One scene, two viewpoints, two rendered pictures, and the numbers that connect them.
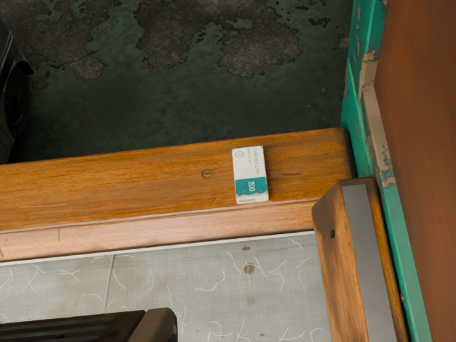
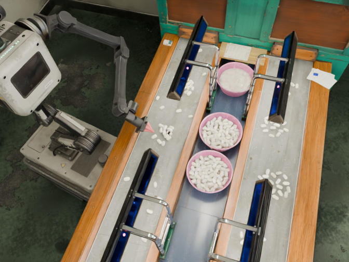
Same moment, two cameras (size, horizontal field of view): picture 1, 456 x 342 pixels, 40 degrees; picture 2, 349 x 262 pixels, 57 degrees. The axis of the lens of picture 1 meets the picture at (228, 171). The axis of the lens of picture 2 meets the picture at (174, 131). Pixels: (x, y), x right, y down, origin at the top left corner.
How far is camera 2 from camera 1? 2.01 m
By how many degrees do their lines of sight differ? 35
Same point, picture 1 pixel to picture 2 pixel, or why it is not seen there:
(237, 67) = (99, 88)
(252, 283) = (182, 49)
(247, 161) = (165, 41)
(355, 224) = (185, 27)
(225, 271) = (178, 52)
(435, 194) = (190, 11)
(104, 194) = (160, 60)
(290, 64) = (106, 77)
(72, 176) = (155, 63)
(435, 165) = (188, 9)
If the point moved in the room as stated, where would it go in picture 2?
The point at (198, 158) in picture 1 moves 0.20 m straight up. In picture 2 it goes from (161, 48) to (158, 27)
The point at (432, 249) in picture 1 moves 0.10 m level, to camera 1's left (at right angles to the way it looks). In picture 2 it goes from (194, 16) to (191, 26)
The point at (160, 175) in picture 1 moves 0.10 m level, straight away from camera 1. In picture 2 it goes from (161, 53) to (147, 53)
